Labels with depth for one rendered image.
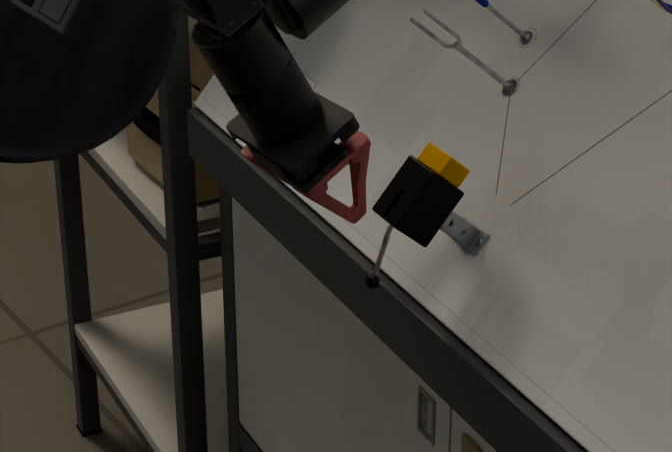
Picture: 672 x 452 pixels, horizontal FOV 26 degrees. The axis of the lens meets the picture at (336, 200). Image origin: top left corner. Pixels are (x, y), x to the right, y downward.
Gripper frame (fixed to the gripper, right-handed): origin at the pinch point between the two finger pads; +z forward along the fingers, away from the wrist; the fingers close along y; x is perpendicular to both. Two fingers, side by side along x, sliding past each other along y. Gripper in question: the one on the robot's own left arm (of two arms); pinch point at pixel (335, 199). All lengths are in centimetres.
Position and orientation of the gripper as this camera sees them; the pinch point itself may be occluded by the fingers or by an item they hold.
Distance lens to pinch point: 118.1
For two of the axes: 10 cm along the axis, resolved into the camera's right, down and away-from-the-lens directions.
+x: -7.2, 6.6, -2.3
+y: -5.6, -3.5, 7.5
